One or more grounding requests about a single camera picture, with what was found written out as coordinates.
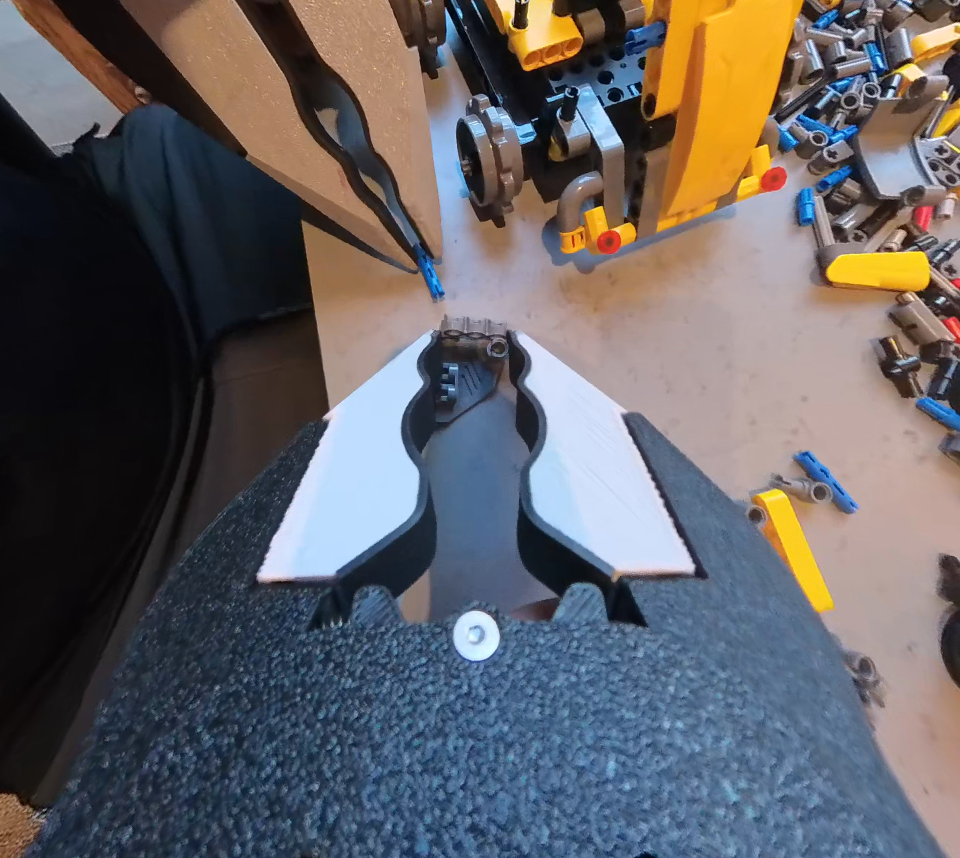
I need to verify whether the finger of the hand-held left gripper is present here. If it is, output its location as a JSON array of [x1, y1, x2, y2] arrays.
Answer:
[[264, 0, 445, 263], [120, 0, 423, 276]]

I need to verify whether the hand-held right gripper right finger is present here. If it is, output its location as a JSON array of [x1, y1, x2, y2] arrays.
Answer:
[[508, 329, 699, 597]]

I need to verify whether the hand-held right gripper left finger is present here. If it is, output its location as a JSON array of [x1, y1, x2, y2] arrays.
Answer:
[[256, 329, 447, 600]]

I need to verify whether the grey angled panel piece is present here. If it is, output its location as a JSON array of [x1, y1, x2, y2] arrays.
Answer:
[[843, 651, 888, 709], [435, 314, 511, 424]]

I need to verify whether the blue pin piece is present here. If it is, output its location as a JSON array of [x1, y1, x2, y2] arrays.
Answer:
[[414, 243, 446, 302], [793, 450, 860, 516]]

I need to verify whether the wooden table leg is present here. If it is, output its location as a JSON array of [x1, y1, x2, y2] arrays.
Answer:
[[9, 0, 145, 115]]

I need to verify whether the person's grey trouser leg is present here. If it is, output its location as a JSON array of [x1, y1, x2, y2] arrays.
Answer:
[[30, 104, 331, 807]]

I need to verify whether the short yellow beam piece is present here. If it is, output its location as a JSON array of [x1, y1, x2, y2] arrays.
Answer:
[[750, 489, 835, 614]]

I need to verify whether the black pin connector piece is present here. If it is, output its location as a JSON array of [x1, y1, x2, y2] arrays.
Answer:
[[872, 335, 925, 399]]

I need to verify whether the yellow curved panel piece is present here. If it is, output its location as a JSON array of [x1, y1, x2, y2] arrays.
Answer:
[[816, 250, 933, 293]]

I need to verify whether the yellow black toy brick vehicle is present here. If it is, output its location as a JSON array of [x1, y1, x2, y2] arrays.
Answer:
[[405, 0, 841, 255]]

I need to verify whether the black spoked wheel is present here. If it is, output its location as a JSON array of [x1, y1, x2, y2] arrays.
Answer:
[[937, 554, 960, 690]]

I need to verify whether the grey curved fender piece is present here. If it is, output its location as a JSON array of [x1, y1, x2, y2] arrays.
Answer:
[[851, 96, 960, 199]]

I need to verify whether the pile of toy brick pieces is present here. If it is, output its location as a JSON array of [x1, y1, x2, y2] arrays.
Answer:
[[772, 0, 960, 454]]

